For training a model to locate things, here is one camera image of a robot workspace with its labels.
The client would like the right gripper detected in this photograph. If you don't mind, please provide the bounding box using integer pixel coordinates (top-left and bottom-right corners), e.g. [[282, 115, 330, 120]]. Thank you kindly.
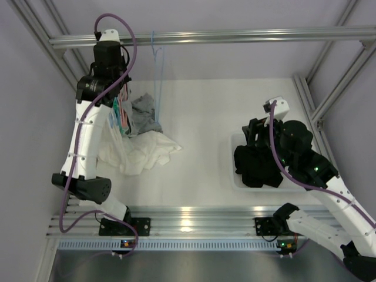
[[243, 113, 294, 167]]

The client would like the black tank top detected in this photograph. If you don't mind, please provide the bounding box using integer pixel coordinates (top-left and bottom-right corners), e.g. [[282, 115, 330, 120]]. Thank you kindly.
[[233, 145, 283, 188]]

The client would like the grey garment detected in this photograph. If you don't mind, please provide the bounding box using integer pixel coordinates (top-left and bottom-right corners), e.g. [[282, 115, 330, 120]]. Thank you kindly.
[[122, 93, 163, 137]]

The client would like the light blue wire hanger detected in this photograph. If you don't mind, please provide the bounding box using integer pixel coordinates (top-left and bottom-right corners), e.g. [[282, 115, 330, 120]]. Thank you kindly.
[[150, 31, 165, 124]]

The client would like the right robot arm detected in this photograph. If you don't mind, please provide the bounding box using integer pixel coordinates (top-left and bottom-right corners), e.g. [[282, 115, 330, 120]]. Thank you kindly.
[[234, 119, 375, 281]]

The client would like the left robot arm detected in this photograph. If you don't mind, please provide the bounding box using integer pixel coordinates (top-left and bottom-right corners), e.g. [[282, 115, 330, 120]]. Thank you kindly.
[[52, 41, 133, 235]]

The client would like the white plastic basket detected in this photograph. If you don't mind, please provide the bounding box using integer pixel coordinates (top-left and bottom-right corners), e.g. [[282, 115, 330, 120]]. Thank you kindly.
[[229, 132, 304, 193]]

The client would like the white garment pile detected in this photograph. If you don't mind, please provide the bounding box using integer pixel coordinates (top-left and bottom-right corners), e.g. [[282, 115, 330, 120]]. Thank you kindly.
[[98, 112, 182, 176]]

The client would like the bundle of coloured hangers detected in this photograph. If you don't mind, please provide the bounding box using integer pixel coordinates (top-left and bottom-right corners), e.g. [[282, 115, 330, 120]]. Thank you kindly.
[[109, 83, 131, 135]]

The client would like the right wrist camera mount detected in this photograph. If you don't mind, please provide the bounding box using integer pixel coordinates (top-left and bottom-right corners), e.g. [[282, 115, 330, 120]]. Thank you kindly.
[[263, 96, 290, 120]]

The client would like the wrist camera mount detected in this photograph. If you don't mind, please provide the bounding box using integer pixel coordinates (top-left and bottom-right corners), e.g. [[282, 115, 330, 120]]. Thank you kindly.
[[94, 29, 120, 43], [263, 96, 290, 120]]

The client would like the right aluminium frame post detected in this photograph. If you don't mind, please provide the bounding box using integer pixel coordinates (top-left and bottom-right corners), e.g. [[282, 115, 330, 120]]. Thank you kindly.
[[292, 0, 376, 130]]

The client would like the aluminium frame post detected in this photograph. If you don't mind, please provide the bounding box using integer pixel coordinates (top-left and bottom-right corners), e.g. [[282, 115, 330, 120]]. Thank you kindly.
[[292, 0, 376, 130], [7, 1, 89, 90]]

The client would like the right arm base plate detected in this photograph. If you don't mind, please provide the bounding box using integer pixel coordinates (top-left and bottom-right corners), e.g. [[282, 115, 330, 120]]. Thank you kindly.
[[254, 217, 292, 237]]

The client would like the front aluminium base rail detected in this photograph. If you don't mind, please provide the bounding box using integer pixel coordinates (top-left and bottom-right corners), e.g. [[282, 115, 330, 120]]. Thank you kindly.
[[46, 205, 347, 239]]

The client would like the aluminium hanging rail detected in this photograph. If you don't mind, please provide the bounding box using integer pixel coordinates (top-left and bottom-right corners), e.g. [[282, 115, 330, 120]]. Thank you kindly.
[[48, 25, 376, 49]]

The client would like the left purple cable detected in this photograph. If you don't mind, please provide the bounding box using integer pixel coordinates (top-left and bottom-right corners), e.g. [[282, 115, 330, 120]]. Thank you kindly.
[[58, 13, 139, 260]]

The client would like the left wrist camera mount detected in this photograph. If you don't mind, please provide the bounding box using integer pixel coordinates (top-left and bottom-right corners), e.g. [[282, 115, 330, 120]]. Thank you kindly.
[[94, 29, 120, 43]]

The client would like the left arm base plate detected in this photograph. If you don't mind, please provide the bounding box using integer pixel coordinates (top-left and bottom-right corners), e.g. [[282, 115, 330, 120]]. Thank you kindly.
[[99, 217, 151, 237]]

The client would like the perforated cable duct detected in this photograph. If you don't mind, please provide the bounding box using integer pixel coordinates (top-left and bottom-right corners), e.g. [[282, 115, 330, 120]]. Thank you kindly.
[[57, 239, 294, 251]]

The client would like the left aluminium frame post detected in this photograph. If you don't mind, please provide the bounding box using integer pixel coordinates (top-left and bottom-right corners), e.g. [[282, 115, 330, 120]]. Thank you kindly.
[[7, 1, 89, 90]]

